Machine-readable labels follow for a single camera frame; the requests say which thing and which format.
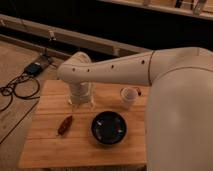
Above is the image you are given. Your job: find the white paper cup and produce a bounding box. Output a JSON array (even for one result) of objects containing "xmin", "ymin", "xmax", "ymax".
[{"xmin": 120, "ymin": 87, "xmax": 138, "ymax": 109}]

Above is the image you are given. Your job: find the dark red pepper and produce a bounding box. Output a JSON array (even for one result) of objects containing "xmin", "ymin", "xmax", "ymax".
[{"xmin": 57, "ymin": 116, "xmax": 73, "ymax": 135}]

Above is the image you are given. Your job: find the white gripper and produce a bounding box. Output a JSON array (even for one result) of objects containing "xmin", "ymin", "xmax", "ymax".
[{"xmin": 69, "ymin": 82, "xmax": 94, "ymax": 109}]

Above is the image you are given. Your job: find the long wooden beam rail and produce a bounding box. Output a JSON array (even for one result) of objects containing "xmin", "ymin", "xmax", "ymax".
[{"xmin": 0, "ymin": 14, "xmax": 148, "ymax": 56}]

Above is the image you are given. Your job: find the dark ceramic bowl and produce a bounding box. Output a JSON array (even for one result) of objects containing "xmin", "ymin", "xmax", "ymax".
[{"xmin": 91, "ymin": 111, "xmax": 127, "ymax": 145}]

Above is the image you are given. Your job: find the black power adapter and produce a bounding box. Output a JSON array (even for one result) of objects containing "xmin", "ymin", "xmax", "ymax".
[{"xmin": 24, "ymin": 62, "xmax": 43, "ymax": 76}]

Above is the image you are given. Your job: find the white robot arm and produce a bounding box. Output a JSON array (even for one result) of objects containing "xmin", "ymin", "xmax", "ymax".
[{"xmin": 58, "ymin": 47, "xmax": 213, "ymax": 171}]

